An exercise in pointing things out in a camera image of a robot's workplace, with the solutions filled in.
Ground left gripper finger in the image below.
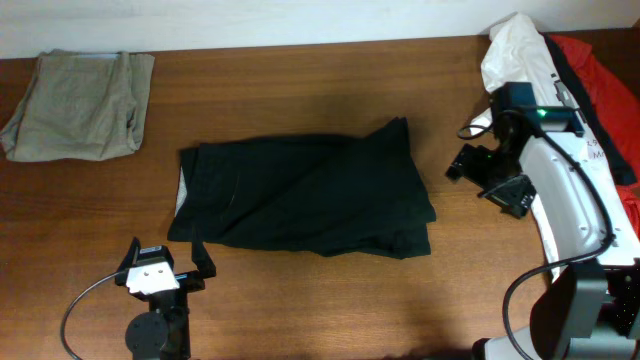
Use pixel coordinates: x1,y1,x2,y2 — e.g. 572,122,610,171
191,240,216,279
118,237,140,272

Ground black shorts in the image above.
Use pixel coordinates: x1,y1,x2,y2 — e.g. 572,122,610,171
167,118,436,259

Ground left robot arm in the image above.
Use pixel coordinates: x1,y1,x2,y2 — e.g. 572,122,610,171
115,238,216,360

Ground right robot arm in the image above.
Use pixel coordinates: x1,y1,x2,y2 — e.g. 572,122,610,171
446,82,639,359

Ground white t-shirt with print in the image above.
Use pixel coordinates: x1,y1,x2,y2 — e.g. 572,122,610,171
473,14,639,272

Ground black garment under white shirt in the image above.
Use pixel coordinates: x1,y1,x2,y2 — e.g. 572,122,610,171
543,35,637,186

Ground red garment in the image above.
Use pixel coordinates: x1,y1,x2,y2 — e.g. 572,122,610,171
550,35,639,233

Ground folded khaki shorts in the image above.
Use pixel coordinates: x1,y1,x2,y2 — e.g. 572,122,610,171
1,49,155,163

